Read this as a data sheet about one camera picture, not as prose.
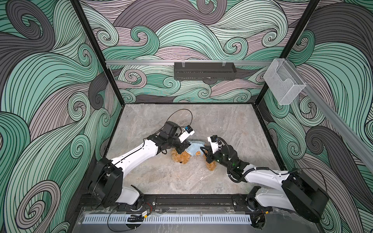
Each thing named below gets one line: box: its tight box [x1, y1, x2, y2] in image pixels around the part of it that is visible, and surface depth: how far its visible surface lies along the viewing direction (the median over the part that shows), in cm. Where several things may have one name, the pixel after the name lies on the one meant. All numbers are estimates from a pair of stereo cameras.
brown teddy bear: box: [170, 148, 217, 171], surface depth 81 cm
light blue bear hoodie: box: [185, 140, 205, 157], surface depth 81 cm
